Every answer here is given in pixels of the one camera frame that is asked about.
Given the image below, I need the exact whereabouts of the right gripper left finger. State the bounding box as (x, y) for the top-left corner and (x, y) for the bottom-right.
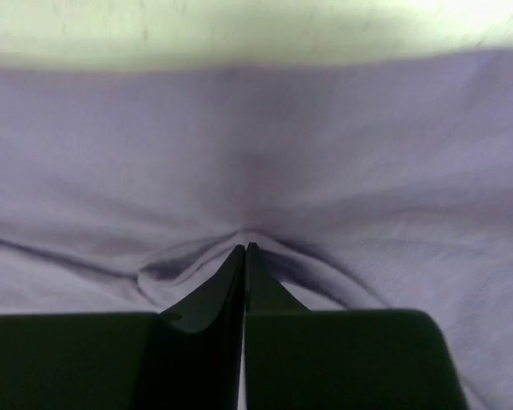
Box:
(0, 245), (245, 409)

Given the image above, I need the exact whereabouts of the lavender t shirt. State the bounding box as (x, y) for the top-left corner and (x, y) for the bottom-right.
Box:
(0, 50), (513, 409)

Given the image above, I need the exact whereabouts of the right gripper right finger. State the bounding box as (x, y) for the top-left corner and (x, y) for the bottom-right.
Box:
(244, 243), (468, 409)

